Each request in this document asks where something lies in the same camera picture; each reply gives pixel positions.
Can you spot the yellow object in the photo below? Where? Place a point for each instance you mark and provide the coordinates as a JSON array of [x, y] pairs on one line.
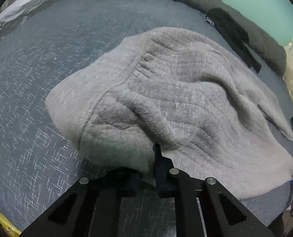
[[5, 223]]

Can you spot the pale crumpled sheet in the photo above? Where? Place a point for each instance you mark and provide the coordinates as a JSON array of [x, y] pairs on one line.
[[25, 5]]

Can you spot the grey knit sweater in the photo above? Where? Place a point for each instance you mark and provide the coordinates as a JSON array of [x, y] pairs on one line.
[[173, 103]]

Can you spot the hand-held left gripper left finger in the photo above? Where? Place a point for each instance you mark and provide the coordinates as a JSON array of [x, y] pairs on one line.
[[104, 202]]

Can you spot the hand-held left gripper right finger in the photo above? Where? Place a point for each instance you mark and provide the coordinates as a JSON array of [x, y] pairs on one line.
[[158, 160]]

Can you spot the small white-blue cloth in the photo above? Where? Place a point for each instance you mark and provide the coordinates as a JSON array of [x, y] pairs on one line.
[[209, 20]]

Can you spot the black garment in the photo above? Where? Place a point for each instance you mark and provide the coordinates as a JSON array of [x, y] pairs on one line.
[[232, 32]]

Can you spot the dark grey rolled duvet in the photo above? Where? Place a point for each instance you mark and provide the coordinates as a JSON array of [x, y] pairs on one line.
[[260, 34]]

